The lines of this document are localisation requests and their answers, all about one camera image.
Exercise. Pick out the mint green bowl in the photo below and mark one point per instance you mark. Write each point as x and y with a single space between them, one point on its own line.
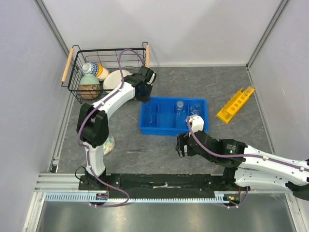
89 79

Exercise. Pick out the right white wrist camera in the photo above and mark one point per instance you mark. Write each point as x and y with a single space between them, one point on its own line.
195 123

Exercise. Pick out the blue plastic divided bin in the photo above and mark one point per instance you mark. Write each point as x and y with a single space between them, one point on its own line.
164 116

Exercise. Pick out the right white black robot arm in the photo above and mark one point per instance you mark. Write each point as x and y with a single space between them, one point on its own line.
246 166

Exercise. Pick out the black wire dish basket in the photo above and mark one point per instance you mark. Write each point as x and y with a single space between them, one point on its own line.
109 58

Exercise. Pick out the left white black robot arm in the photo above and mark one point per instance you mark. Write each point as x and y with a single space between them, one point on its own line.
93 121

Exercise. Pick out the small clear glass dish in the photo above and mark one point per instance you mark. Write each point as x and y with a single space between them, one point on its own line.
180 117

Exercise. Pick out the brown ceramic bowl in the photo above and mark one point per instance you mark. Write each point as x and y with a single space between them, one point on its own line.
89 92

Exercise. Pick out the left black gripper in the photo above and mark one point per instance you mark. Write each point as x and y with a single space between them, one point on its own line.
145 99

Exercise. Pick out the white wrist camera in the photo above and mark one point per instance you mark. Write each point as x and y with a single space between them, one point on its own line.
195 123
152 79

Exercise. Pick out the yellow white bowl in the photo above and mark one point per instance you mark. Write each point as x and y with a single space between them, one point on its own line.
102 73

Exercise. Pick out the small glass reagent bottle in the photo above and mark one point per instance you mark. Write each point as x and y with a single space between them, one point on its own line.
108 145

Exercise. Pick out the yellow test tube rack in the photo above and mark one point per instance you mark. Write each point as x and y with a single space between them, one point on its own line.
231 108

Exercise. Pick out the clear glass funnel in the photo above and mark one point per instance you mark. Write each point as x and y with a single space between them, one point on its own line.
195 109

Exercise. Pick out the cream white plate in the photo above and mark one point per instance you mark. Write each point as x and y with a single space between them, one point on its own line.
113 79

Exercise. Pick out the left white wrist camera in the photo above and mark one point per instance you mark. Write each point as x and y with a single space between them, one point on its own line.
152 79

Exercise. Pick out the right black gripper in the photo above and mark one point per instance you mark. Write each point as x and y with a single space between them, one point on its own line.
181 140

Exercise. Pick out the blue white patterned bowl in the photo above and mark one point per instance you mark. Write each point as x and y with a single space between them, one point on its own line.
90 68

